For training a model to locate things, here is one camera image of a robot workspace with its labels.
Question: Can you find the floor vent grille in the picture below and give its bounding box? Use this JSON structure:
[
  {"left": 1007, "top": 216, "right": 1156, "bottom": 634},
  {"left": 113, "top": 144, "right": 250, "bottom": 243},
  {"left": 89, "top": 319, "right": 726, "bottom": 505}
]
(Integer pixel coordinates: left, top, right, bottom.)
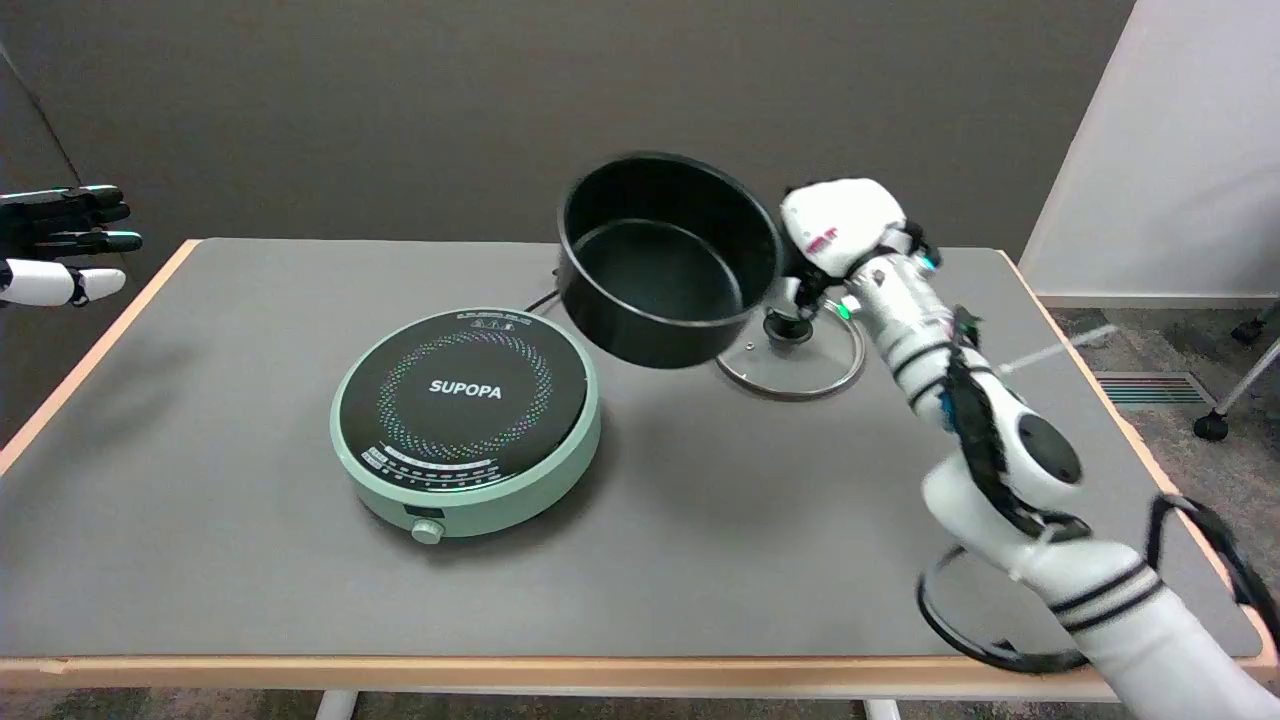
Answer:
[{"left": 1091, "top": 371, "right": 1217, "bottom": 410}]

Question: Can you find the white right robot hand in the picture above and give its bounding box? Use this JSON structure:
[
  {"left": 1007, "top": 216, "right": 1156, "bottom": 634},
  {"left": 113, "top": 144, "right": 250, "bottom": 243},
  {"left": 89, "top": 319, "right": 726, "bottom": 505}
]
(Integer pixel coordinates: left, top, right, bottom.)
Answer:
[{"left": 778, "top": 178, "right": 942, "bottom": 323}]

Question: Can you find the glass pot lid black knob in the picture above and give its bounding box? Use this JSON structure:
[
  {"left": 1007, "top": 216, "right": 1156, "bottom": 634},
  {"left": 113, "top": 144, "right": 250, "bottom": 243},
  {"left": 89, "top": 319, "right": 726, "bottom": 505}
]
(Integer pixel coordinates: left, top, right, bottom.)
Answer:
[{"left": 715, "top": 298, "right": 867, "bottom": 402}]

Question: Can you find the grey table mat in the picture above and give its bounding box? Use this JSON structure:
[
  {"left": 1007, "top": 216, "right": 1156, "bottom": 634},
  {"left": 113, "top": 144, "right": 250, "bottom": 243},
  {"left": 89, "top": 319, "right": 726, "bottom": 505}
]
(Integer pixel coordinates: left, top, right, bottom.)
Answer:
[{"left": 0, "top": 238, "right": 1264, "bottom": 662}]

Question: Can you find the green round induction stove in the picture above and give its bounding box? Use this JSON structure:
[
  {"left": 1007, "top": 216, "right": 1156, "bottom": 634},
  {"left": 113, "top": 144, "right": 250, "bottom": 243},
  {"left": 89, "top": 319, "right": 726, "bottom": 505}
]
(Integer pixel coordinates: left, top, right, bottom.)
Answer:
[{"left": 329, "top": 307, "right": 603, "bottom": 547}]

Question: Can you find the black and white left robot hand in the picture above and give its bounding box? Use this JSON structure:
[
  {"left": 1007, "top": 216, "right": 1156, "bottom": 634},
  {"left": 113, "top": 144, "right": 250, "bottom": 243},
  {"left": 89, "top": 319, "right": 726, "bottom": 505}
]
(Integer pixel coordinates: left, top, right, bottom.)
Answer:
[{"left": 0, "top": 185, "right": 144, "bottom": 309}]

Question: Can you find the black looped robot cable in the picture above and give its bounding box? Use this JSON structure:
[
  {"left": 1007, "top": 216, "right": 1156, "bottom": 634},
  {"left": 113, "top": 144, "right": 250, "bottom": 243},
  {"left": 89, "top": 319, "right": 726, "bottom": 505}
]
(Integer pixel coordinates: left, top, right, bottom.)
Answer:
[
  {"left": 916, "top": 544, "right": 1091, "bottom": 674},
  {"left": 1144, "top": 492, "right": 1280, "bottom": 641}
]

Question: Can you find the white cable tie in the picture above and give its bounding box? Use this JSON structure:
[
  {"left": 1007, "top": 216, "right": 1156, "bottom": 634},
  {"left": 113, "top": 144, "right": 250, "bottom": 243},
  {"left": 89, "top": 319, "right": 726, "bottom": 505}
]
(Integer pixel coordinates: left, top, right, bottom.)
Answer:
[{"left": 998, "top": 323, "right": 1121, "bottom": 375}]

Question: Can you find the black soup pot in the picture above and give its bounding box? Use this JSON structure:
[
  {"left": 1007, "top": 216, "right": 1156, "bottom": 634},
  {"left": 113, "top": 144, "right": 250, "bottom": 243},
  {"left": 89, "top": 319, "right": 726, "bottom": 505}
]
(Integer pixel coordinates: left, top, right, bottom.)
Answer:
[{"left": 555, "top": 151, "right": 784, "bottom": 370}]

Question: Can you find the grey chair leg with castor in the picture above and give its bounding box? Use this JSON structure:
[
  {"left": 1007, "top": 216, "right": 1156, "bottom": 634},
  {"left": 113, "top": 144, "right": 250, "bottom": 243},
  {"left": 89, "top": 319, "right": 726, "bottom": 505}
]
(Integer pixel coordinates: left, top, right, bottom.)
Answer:
[
  {"left": 1231, "top": 300, "right": 1280, "bottom": 347},
  {"left": 1192, "top": 338, "right": 1280, "bottom": 444}
]

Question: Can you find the black braided cable bundle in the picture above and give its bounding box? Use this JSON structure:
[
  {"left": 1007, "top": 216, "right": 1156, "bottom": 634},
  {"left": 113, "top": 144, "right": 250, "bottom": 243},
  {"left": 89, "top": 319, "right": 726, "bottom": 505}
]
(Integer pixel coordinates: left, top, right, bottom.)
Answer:
[{"left": 938, "top": 306, "right": 1093, "bottom": 543}]

